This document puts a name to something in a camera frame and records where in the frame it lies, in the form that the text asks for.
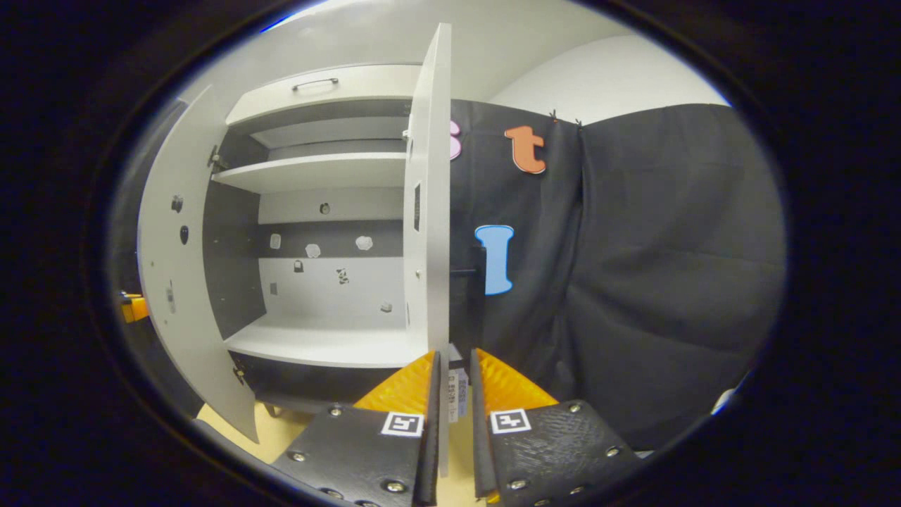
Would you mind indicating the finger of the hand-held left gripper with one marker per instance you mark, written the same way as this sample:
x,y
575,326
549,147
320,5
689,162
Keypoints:
x,y
135,310

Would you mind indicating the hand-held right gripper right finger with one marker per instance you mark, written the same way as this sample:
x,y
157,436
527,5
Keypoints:
x,y
479,458

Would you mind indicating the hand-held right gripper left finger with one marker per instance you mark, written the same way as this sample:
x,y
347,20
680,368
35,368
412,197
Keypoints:
x,y
431,458

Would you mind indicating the white cabinet door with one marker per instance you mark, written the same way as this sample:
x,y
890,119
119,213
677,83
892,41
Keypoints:
x,y
197,352
428,211

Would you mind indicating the white double-door shoe cabinet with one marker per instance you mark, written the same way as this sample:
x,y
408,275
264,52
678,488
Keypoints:
x,y
324,338

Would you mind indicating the white cabinet shelf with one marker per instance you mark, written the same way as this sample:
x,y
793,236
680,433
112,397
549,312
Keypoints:
x,y
317,172

